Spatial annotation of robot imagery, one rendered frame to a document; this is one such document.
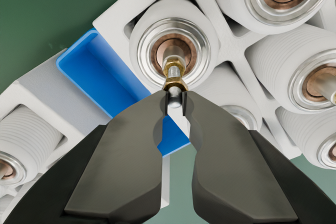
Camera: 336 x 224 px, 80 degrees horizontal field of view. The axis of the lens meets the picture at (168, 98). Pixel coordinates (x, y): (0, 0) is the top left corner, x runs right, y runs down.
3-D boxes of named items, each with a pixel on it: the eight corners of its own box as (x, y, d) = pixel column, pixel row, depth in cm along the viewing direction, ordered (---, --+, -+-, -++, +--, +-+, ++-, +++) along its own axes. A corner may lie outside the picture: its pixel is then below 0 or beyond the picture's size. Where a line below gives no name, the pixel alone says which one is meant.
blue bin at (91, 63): (78, 44, 46) (51, 63, 35) (113, 13, 42) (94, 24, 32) (159, 129, 58) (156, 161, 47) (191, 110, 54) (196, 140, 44)
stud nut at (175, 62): (169, 54, 17) (169, 57, 17) (187, 61, 18) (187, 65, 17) (161, 73, 18) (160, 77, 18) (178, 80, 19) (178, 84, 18)
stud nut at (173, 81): (168, 71, 14) (168, 76, 13) (190, 80, 14) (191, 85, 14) (159, 94, 15) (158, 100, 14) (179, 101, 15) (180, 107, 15)
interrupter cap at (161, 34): (208, 11, 19) (209, 12, 18) (211, 83, 23) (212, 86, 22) (129, 22, 20) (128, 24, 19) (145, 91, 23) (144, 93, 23)
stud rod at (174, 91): (170, 55, 19) (170, 94, 13) (180, 58, 19) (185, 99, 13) (167, 64, 20) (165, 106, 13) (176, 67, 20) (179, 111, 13)
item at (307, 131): (269, 112, 46) (320, 181, 30) (251, 81, 42) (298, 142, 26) (313, 90, 43) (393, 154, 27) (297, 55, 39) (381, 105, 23)
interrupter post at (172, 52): (183, 42, 20) (185, 52, 18) (186, 64, 22) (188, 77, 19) (160, 45, 21) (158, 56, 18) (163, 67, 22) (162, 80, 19)
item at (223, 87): (172, 77, 42) (172, 134, 26) (203, 39, 38) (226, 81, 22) (206, 101, 45) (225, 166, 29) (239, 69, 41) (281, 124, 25)
